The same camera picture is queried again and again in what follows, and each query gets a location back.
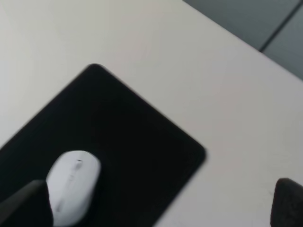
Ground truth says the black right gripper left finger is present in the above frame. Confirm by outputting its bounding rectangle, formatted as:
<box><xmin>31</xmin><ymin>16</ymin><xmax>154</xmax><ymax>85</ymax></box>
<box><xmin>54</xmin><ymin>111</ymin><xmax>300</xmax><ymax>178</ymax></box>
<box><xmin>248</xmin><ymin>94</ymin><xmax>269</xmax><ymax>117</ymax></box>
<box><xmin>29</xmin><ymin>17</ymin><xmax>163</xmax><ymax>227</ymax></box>
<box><xmin>0</xmin><ymin>180</ymin><xmax>53</xmax><ymax>227</ymax></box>

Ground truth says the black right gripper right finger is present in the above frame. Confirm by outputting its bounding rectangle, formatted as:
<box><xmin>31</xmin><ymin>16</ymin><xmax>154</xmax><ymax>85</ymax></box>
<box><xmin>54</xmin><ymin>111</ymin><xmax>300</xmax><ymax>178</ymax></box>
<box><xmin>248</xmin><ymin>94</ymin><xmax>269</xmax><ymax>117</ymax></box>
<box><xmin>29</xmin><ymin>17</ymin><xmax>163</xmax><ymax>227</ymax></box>
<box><xmin>270</xmin><ymin>178</ymin><xmax>303</xmax><ymax>227</ymax></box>

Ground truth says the white computer mouse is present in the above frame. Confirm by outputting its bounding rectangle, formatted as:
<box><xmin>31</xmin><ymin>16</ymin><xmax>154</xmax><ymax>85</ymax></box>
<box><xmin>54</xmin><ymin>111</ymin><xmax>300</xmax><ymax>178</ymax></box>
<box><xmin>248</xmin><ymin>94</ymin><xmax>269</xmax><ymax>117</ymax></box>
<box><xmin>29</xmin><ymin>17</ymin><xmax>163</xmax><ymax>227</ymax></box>
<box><xmin>46</xmin><ymin>150</ymin><xmax>101</xmax><ymax>227</ymax></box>

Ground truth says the black mouse pad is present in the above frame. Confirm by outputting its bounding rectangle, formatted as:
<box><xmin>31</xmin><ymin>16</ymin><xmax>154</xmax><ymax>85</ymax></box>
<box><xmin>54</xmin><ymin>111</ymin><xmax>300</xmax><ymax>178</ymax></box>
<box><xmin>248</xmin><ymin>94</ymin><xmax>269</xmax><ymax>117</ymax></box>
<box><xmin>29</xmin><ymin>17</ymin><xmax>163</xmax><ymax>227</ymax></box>
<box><xmin>0</xmin><ymin>64</ymin><xmax>206</xmax><ymax>227</ymax></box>

